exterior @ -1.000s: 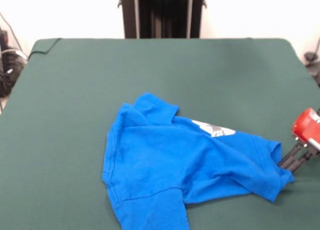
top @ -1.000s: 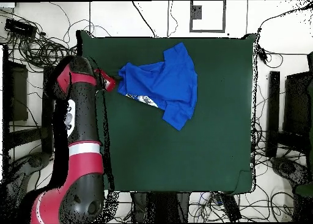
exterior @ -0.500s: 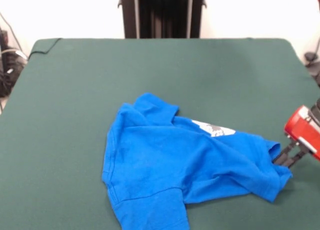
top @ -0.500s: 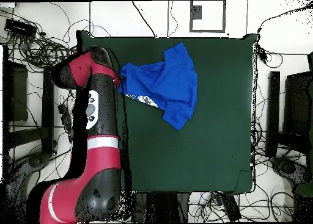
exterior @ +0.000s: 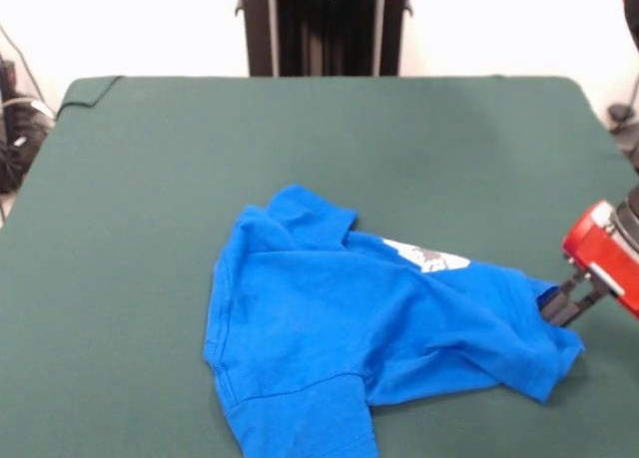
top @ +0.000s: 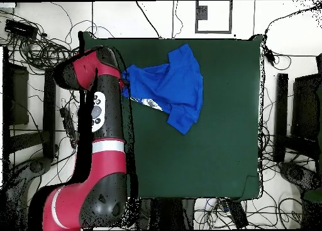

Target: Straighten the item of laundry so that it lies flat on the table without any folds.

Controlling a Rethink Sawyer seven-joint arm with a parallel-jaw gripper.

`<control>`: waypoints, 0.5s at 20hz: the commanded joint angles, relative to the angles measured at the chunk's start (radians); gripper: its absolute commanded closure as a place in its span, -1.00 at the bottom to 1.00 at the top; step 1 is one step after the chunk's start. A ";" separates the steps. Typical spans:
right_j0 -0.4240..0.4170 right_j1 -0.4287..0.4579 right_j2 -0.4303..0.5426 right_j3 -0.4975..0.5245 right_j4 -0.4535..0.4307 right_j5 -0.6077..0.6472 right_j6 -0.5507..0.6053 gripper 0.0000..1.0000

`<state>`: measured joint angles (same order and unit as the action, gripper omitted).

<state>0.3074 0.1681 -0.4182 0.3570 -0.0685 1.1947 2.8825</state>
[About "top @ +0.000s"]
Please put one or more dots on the blue printed T-shirt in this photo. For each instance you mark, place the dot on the blue printed T-shirt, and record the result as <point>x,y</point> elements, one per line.
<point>171,85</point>

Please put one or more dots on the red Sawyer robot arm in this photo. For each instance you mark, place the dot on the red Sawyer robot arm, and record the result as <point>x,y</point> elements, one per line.
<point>105,153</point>

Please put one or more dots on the dark green table cloth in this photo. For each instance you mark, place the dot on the dark green table cloth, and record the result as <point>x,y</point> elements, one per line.
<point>201,153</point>

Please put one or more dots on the black power strip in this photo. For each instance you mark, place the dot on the black power strip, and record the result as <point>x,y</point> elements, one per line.
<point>66,117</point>

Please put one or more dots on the small dark grey square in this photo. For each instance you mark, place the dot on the small dark grey square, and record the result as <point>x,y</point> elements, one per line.
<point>202,13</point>

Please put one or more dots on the black rectangular floor device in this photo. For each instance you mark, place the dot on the black rectangular floor device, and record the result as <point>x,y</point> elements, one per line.
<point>237,213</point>

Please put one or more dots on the black plug adapter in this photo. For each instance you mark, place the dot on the black plug adapter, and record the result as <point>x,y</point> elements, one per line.
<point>270,56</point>

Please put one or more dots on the dark grey floor stand base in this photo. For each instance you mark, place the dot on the dark grey floor stand base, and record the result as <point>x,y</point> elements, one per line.
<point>36,166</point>
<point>296,173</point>

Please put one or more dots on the black electronics box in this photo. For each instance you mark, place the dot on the black electronics box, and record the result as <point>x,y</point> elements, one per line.
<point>21,28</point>

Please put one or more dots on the dark green round object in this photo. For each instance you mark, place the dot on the dark green round object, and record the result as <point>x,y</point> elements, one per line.
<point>313,196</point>

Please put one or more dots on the grey square floor frame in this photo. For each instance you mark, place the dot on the grey square floor frame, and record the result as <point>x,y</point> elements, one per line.
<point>213,32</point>

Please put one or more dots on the black metal frame stand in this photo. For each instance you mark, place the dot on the black metal frame stand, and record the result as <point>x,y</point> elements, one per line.
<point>281,110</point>
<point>49,110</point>

